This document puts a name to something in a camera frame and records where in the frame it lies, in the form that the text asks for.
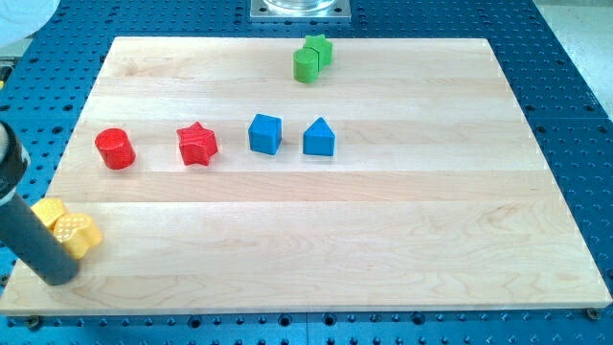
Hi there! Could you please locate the green cylinder block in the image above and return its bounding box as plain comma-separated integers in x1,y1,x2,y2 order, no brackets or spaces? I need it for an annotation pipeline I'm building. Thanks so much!
293,48,319,83

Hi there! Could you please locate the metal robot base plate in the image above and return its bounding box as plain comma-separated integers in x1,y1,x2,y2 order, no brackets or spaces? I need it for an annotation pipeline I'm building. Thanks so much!
248,0,352,22

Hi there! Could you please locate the red star block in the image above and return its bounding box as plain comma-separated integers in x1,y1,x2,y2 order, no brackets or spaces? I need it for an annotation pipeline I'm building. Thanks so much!
176,122,218,166

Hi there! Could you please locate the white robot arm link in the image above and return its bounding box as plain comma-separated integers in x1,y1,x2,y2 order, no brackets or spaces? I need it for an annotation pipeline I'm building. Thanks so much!
1,0,59,47

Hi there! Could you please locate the yellow heart block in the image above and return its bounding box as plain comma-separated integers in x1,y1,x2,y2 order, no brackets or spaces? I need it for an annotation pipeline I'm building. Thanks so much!
54,213,103,260

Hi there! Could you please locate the green star block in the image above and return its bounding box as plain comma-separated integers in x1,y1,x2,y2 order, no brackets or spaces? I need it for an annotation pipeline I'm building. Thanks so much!
304,34,333,71

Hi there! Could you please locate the blue cube block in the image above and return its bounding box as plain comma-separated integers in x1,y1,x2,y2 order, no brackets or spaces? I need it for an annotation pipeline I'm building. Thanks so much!
248,114,283,155

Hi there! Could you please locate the yellow hexagon block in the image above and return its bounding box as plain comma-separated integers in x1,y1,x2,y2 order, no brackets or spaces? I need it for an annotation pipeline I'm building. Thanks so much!
31,198,68,232

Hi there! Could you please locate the red cylinder block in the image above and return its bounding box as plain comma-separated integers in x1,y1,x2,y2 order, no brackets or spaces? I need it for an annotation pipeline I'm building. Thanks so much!
95,127,136,170

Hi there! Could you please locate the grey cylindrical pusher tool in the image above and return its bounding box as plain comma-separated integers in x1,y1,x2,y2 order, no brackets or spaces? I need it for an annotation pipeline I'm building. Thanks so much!
1,122,79,286

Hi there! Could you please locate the blue triangular house block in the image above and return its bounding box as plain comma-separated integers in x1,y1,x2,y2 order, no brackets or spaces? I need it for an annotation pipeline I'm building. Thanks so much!
303,117,336,156

